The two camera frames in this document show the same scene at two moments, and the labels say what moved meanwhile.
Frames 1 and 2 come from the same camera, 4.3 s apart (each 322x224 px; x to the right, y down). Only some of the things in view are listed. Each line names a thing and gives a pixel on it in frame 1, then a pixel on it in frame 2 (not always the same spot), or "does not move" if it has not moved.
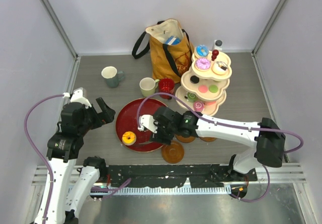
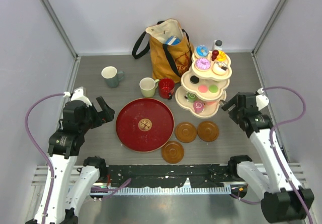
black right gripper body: (164, 134) -> (236, 115)
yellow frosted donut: (132, 140) -> (222, 56)
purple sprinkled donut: (203, 63) does not move
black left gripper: (106, 116) does not move
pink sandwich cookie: (203, 88) does not move
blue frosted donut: (202, 50) does not move
